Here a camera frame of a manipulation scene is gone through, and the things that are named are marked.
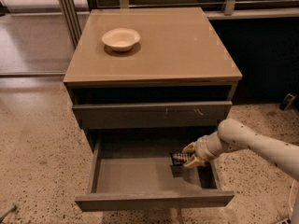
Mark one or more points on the grey drawer cabinet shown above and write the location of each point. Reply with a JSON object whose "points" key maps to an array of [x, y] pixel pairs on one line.
{"points": [[179, 58]]}

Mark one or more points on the white ceramic bowl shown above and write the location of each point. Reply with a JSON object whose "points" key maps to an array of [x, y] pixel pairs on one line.
{"points": [[121, 39]]}

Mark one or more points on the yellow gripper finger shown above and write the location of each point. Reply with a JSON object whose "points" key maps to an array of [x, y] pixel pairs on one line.
{"points": [[190, 148], [194, 161]]}

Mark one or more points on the metal railing frame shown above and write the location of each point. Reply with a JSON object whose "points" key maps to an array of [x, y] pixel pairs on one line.
{"points": [[230, 18]]}

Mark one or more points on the small dark floor object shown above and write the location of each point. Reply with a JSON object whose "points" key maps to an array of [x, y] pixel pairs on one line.
{"points": [[287, 102]]}

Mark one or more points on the grey top drawer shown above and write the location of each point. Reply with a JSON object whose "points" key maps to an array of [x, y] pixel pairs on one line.
{"points": [[152, 115]]}

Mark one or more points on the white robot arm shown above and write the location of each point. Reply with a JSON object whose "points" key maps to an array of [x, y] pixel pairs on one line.
{"points": [[233, 135]]}

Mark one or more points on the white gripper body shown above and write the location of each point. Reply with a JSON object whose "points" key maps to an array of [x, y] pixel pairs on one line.
{"points": [[202, 151]]}

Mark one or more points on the dark tool on floor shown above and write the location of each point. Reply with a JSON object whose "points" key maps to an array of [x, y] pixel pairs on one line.
{"points": [[7, 211]]}

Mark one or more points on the open middle drawer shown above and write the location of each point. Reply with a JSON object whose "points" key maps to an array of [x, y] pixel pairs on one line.
{"points": [[131, 172]]}

